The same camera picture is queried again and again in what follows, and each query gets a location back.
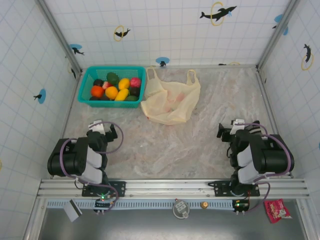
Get aluminium side rail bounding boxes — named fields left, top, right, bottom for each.
left=59, top=71, right=83, bottom=141
left=256, top=66, right=280, bottom=136

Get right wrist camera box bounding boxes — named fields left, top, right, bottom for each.
left=230, top=119, right=247, bottom=136

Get cream plastic bag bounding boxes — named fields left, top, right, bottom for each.
left=140, top=66, right=202, bottom=126

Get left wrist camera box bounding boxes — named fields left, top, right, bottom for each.
left=89, top=119, right=106, bottom=135

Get black white striped cloth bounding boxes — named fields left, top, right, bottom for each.
left=246, top=120, right=262, bottom=137

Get round grey device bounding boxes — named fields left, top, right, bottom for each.
left=172, top=198, right=189, bottom=220

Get white grey card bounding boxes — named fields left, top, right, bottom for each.
left=63, top=199, right=83, bottom=223

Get pink fake peach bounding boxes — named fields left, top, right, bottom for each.
left=129, top=77, right=143, bottom=89

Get circuit board with green light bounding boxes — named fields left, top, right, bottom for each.
left=93, top=193, right=119, bottom=210
left=232, top=198, right=250, bottom=212

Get aluminium corner post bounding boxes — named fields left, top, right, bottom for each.
left=256, top=0, right=300, bottom=71
left=37, top=0, right=83, bottom=75

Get red snack packet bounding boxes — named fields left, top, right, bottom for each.
left=264, top=198, right=293, bottom=224

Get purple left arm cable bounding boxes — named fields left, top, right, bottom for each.
left=59, top=121, right=125, bottom=212

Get aluminium back rail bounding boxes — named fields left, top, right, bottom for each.
left=81, top=64, right=258, bottom=70

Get large dolphin ring sticker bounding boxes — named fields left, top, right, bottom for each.
left=199, top=1, right=238, bottom=27

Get blue splash dolphin sticker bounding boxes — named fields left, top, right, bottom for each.
left=155, top=56, right=170, bottom=68
left=33, top=88, right=47, bottom=105
left=272, top=14, right=289, bottom=36
left=69, top=43, right=85, bottom=56

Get yellow-orange fake orange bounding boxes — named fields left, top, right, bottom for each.
left=105, top=86, right=119, bottom=100

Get small dolphin ring sticker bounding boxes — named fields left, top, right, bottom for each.
left=67, top=62, right=77, bottom=80
left=301, top=43, right=315, bottom=71
left=113, top=24, right=131, bottom=42

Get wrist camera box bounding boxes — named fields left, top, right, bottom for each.
left=230, top=119, right=247, bottom=136
left=89, top=119, right=106, bottom=135

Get white slotted cable duct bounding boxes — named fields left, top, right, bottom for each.
left=46, top=198, right=266, bottom=210

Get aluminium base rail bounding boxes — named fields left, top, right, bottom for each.
left=37, top=177, right=311, bottom=200

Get teal plastic basket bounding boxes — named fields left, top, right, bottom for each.
left=77, top=65, right=147, bottom=109

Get yellow fake mango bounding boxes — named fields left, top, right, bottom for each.
left=114, top=88, right=130, bottom=102

